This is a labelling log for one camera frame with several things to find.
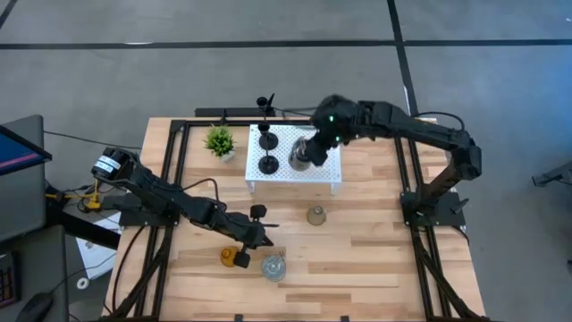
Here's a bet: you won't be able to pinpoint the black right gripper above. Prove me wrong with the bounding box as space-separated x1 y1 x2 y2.
303 93 364 168

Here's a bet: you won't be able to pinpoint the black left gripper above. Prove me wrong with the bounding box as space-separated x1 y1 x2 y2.
209 203 282 269

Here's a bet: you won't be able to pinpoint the clear glass holder orange tag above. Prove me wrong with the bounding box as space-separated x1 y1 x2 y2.
288 136 314 173

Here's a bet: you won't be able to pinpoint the clear glass candle holder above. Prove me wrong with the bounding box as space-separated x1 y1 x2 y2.
260 250 288 283

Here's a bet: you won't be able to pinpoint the amber glass candle holder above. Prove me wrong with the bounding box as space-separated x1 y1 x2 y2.
219 246 243 269

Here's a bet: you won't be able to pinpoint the black metal candlestick holder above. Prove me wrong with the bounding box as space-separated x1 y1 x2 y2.
257 145 281 176
257 121 280 152

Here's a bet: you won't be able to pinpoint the smoky olive glass candle holder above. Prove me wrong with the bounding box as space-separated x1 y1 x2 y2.
306 205 327 227

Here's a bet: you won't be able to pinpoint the white perforated metal shelf riser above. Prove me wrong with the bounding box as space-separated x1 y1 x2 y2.
244 124 343 196

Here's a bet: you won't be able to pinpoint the small green plant white pot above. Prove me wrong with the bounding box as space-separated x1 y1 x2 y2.
203 123 238 164

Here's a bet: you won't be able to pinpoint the white paper sheet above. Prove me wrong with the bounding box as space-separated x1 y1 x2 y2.
74 211 122 281

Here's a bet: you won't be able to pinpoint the black stand leg beam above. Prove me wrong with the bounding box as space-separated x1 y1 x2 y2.
44 185 124 250

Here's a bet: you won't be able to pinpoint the dark desk top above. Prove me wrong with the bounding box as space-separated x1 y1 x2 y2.
0 225 71 322

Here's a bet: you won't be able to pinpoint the black stand foot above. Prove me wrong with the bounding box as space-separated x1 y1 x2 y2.
531 160 572 188

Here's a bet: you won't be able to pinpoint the black computer mouse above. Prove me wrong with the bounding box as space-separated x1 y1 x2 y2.
15 291 55 322

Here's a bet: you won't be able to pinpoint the grey side table top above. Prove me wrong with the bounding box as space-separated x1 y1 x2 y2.
0 114 46 243

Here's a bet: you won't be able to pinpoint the dark monitor blue screen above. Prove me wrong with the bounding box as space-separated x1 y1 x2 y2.
0 123 54 178

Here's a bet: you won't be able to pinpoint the black keyboard coloured keys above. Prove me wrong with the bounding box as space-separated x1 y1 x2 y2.
0 251 20 309

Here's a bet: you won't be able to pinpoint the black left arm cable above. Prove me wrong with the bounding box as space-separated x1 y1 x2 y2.
181 176 223 207

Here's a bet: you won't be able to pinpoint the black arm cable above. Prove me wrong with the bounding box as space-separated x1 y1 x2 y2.
271 105 467 133
181 176 223 207

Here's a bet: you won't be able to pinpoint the black aluminium table frame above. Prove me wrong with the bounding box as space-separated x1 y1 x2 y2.
100 116 488 322

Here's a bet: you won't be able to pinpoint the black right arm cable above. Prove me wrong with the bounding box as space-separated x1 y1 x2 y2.
271 105 467 133

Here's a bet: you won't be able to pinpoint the black power cable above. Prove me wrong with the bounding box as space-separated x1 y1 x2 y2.
110 225 147 317

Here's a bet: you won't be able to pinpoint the thin black floor cable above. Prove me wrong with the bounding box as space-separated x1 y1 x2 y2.
43 130 143 150

